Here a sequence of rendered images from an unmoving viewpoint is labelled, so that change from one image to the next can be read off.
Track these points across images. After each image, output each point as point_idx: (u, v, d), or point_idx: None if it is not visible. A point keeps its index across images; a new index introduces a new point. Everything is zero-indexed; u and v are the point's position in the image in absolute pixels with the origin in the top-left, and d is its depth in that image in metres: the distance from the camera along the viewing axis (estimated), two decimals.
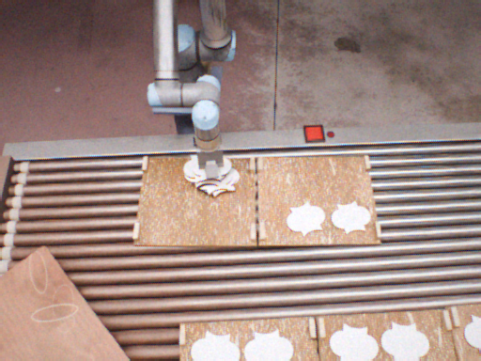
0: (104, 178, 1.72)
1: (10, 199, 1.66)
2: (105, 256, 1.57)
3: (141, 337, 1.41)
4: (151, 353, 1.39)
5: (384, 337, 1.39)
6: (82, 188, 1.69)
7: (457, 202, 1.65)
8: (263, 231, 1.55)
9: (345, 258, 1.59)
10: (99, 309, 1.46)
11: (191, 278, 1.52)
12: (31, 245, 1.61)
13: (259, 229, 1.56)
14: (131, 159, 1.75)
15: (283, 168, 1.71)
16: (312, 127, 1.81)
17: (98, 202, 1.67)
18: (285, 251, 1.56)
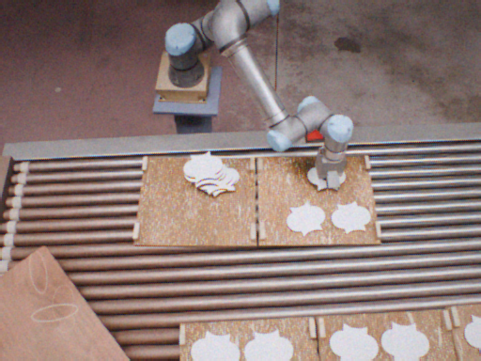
0: (104, 178, 1.72)
1: (10, 199, 1.66)
2: (105, 256, 1.57)
3: (141, 337, 1.41)
4: (151, 353, 1.39)
5: (384, 337, 1.39)
6: (82, 188, 1.69)
7: (457, 202, 1.65)
8: (263, 231, 1.55)
9: (345, 258, 1.59)
10: (99, 309, 1.46)
11: (191, 278, 1.52)
12: (31, 245, 1.61)
13: (259, 229, 1.56)
14: (131, 159, 1.75)
15: (283, 168, 1.71)
16: None
17: (98, 202, 1.67)
18: (285, 251, 1.56)
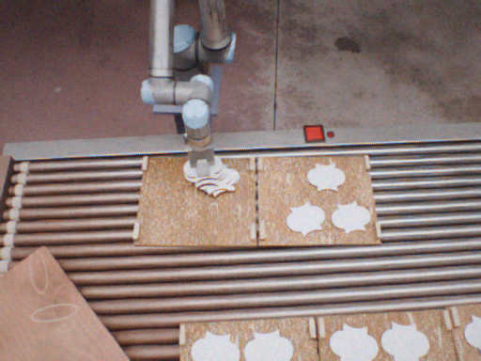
0: (104, 178, 1.72)
1: (10, 199, 1.66)
2: (105, 256, 1.57)
3: (141, 337, 1.41)
4: (151, 353, 1.39)
5: (384, 337, 1.39)
6: (82, 188, 1.69)
7: (457, 202, 1.65)
8: (263, 231, 1.55)
9: (345, 258, 1.59)
10: (99, 309, 1.46)
11: (191, 278, 1.52)
12: (31, 245, 1.61)
13: (259, 229, 1.56)
14: (131, 159, 1.75)
15: (283, 168, 1.71)
16: (312, 127, 1.81)
17: (98, 202, 1.67)
18: (285, 251, 1.56)
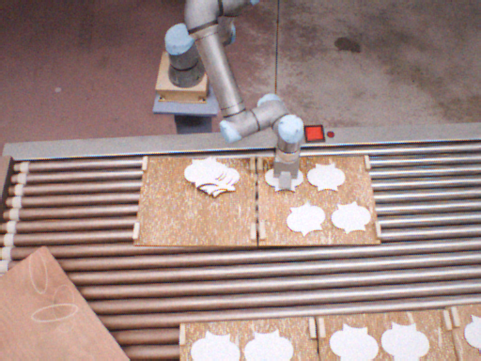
0: (104, 178, 1.72)
1: (10, 199, 1.66)
2: (105, 256, 1.57)
3: (141, 337, 1.41)
4: (151, 353, 1.39)
5: (384, 337, 1.39)
6: (82, 188, 1.69)
7: (457, 202, 1.65)
8: (263, 231, 1.55)
9: (345, 258, 1.59)
10: (99, 309, 1.46)
11: (191, 278, 1.52)
12: (31, 245, 1.61)
13: (259, 229, 1.56)
14: (131, 159, 1.75)
15: None
16: (312, 127, 1.81)
17: (98, 202, 1.67)
18: (285, 251, 1.56)
